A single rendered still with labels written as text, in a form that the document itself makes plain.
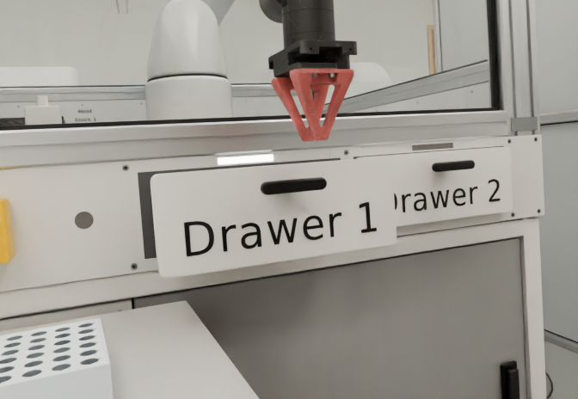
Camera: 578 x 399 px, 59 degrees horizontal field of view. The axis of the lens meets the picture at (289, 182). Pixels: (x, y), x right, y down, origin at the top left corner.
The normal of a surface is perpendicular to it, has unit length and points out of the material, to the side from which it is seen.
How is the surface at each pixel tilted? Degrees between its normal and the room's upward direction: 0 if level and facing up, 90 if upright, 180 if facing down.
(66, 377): 90
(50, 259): 90
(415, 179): 90
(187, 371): 0
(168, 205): 90
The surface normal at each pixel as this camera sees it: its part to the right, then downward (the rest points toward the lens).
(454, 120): 0.37, 0.03
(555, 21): -0.94, 0.08
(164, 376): -0.07, -1.00
